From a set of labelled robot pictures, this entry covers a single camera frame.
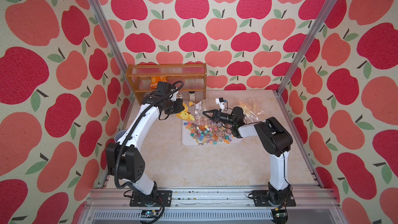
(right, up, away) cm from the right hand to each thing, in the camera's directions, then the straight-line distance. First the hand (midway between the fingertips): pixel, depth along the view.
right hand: (203, 116), depth 86 cm
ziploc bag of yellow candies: (-10, +1, -3) cm, 11 cm away
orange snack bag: (-32, +23, +16) cm, 43 cm away
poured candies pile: (+6, -12, +10) cm, 16 cm away
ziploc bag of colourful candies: (+32, -1, +14) cm, 35 cm away
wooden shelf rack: (-13, +27, +28) cm, 41 cm away
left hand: (-10, +4, -4) cm, 11 cm away
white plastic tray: (-10, -15, +9) cm, 20 cm away
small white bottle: (-7, +13, +22) cm, 26 cm away
